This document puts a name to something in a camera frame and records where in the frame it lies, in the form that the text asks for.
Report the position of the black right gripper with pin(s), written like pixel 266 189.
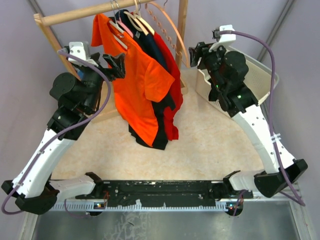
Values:
pixel 202 50

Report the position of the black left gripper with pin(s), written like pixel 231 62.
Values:
pixel 117 71

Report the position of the red t shirt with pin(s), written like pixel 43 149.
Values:
pixel 171 130

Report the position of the beige wooden hanger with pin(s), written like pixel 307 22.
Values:
pixel 138 22

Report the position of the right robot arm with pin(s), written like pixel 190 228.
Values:
pixel 280 168

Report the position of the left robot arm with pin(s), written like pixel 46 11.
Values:
pixel 79 102

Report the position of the navy t shirt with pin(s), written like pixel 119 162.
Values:
pixel 145 41

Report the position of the white plastic hanger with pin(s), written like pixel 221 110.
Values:
pixel 119 32

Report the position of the pink hanger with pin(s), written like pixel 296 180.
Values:
pixel 120 22

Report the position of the black orange t shirt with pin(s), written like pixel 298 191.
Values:
pixel 161 139

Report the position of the wooden clothes rack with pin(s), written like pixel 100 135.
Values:
pixel 78 28

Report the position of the white laundry basket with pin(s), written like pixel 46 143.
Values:
pixel 248 83

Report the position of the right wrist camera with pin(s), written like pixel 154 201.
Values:
pixel 223 37

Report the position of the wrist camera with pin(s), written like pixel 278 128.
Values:
pixel 81 50
pixel 223 37

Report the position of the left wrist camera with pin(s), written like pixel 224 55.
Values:
pixel 81 50

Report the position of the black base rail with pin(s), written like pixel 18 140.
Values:
pixel 168 193

